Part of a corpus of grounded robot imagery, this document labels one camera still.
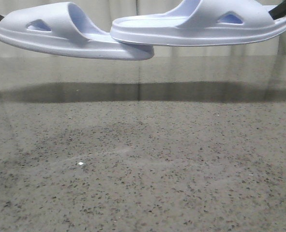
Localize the light blue slipper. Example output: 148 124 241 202
0 2 154 60
110 0 286 46

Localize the beige background curtain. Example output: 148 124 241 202
0 0 286 58

